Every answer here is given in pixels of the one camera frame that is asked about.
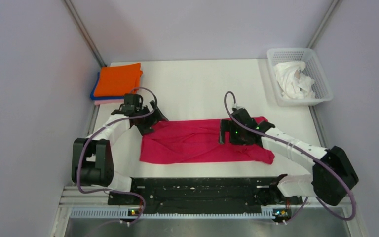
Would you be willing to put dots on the folded blue t-shirt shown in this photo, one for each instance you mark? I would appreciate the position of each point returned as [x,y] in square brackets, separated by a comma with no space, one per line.
[93,97]

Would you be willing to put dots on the folded orange t-shirt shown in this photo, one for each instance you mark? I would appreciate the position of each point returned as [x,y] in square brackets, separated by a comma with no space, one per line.
[119,80]

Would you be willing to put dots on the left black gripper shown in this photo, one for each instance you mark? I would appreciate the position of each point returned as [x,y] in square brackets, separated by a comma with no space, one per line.
[153,118]

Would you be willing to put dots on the crimson red t-shirt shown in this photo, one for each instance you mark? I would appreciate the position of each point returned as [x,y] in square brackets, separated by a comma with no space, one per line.
[196,141]

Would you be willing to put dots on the white plastic laundry basket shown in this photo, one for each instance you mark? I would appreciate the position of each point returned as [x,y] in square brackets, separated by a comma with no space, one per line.
[323,93]

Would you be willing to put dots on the white slotted cable duct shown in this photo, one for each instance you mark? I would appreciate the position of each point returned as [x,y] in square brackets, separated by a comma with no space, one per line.
[131,214]

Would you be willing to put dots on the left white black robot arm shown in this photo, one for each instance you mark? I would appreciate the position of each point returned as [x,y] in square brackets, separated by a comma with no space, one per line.
[92,159]

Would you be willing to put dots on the folded pink t-shirt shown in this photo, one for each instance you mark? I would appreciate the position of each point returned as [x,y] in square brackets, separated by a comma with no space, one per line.
[107,101]

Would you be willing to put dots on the crumpled white t-shirt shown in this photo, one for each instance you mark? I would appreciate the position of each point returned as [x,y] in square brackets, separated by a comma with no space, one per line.
[293,82]

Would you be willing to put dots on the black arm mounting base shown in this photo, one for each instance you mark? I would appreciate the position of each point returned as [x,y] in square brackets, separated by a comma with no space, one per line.
[210,195]

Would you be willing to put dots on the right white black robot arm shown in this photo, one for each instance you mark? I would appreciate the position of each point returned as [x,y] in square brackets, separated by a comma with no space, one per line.
[330,177]

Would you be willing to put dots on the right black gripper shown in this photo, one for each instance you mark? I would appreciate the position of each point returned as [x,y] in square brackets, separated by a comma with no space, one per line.
[227,125]

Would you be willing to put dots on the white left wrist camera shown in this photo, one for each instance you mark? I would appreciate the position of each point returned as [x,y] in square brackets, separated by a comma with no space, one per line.
[121,106]

